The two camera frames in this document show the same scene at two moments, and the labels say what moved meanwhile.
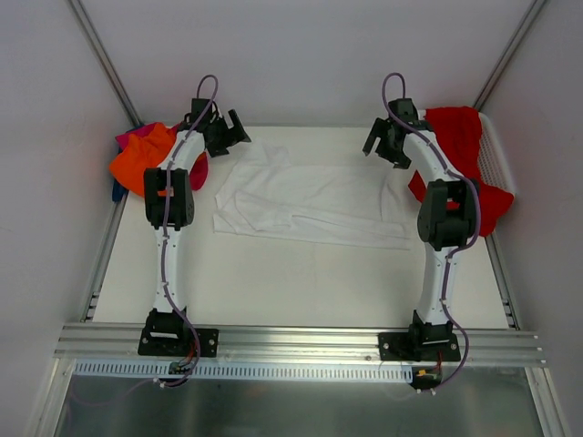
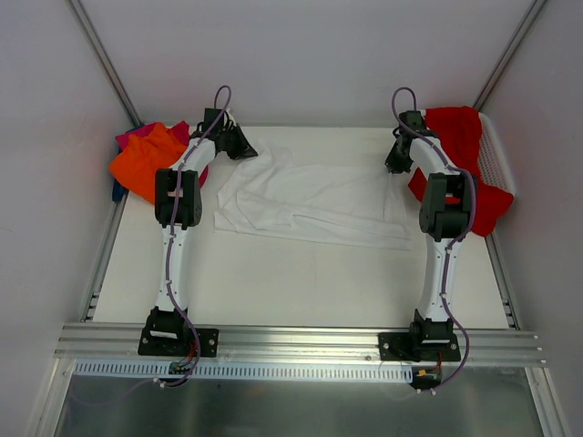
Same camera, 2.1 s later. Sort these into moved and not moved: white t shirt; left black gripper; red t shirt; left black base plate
Moved: left black gripper
Not moved: left black base plate; white t shirt; red t shirt
